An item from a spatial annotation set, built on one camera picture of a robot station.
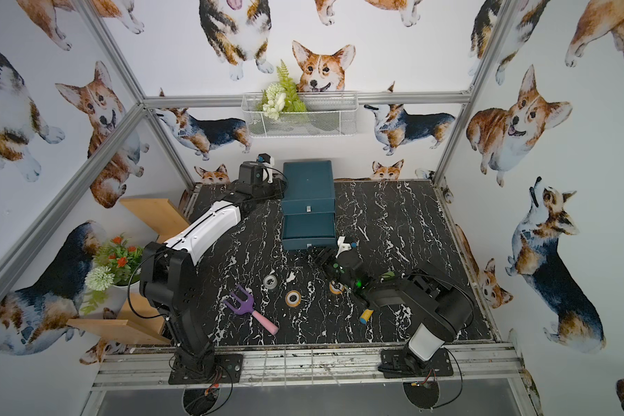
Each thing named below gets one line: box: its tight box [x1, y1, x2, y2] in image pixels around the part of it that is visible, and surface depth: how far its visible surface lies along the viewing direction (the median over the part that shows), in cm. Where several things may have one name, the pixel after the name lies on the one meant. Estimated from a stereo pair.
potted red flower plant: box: [80, 233, 144, 319], surface depth 73 cm
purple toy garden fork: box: [223, 285, 279, 336], surface depth 87 cm
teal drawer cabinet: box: [280, 160, 338, 250], surface depth 94 cm
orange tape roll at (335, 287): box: [328, 279, 345, 295], surface depth 92 cm
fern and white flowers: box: [257, 58, 308, 120], surface depth 82 cm
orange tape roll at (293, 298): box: [285, 289, 302, 308], surface depth 89 cm
